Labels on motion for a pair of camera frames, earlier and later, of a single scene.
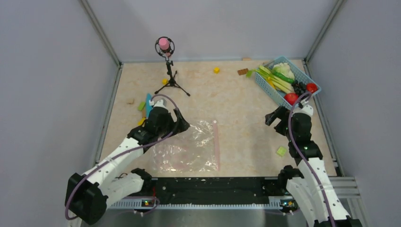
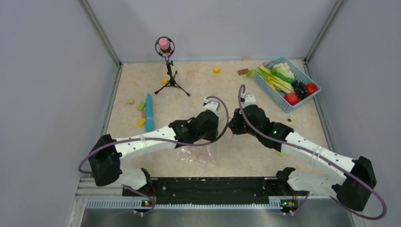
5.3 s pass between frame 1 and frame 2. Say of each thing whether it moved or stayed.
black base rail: stayed
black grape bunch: stayed
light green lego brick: stayed
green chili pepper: stayed
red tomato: stayed
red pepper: stayed
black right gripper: moved
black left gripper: moved
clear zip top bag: moved
